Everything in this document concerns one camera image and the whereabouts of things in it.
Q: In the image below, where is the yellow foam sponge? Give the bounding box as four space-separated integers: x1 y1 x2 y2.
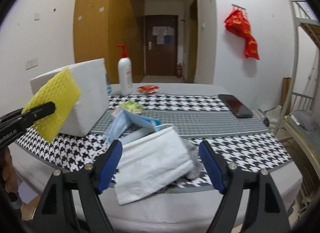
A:
22 68 81 143

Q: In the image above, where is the white face mask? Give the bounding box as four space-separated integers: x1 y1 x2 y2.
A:
114 127 195 205

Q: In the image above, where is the blue face mask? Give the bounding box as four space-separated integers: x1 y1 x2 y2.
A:
104 109 162 145

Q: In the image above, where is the green floral tissue pack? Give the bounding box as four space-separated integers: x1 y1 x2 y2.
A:
112 100 144 117

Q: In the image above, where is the person's left hand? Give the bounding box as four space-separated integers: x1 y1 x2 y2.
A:
2 147 18 193

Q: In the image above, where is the houndstooth table mat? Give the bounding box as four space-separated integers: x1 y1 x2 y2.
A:
11 94 291 192

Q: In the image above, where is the black smartphone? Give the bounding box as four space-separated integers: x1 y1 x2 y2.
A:
218 94 253 119

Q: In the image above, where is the metal bunk bed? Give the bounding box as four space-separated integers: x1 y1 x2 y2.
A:
273 0 319 213

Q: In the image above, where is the white styrofoam box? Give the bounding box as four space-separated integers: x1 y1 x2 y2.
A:
30 58 110 138

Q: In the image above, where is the grey pillow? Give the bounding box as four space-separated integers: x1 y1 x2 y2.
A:
290 110 319 131

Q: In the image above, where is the red snack packet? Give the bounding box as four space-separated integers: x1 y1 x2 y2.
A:
138 85 159 94

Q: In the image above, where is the red fire extinguisher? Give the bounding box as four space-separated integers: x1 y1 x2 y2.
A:
176 63 183 78

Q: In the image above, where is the white pump bottle red top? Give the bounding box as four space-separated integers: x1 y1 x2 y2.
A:
116 44 133 96

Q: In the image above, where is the wooden wardrobe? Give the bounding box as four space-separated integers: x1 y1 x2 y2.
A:
73 0 145 84

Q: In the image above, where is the red hanging bag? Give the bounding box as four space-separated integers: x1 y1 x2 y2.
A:
224 9 260 60

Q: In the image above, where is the dark brown entrance door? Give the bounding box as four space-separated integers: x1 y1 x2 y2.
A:
145 15 178 76

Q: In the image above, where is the white wall socket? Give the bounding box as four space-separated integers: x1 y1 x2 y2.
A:
25 58 39 70

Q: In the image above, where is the white wall switch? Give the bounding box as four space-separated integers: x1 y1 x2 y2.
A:
34 13 40 20

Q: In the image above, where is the wall coat hook rack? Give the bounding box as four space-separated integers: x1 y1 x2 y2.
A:
231 4 247 13

